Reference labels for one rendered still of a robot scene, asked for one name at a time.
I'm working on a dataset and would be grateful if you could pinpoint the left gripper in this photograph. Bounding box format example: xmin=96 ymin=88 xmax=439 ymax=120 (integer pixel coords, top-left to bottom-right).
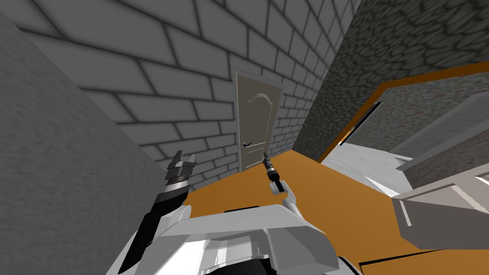
xmin=164 ymin=150 xmax=197 ymax=188

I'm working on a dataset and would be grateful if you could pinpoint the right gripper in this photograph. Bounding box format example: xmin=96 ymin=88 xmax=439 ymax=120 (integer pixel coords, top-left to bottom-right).
xmin=262 ymin=152 xmax=281 ymax=183

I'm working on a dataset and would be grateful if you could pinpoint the beige panelled door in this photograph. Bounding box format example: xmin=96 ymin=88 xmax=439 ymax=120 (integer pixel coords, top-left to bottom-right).
xmin=235 ymin=72 xmax=284 ymax=173

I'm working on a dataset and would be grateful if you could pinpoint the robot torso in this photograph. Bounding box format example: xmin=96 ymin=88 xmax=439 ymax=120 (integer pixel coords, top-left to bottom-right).
xmin=106 ymin=204 xmax=364 ymax=275

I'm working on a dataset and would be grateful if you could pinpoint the grey white cabinet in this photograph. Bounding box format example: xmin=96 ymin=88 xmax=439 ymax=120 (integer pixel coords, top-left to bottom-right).
xmin=391 ymin=90 xmax=489 ymax=251

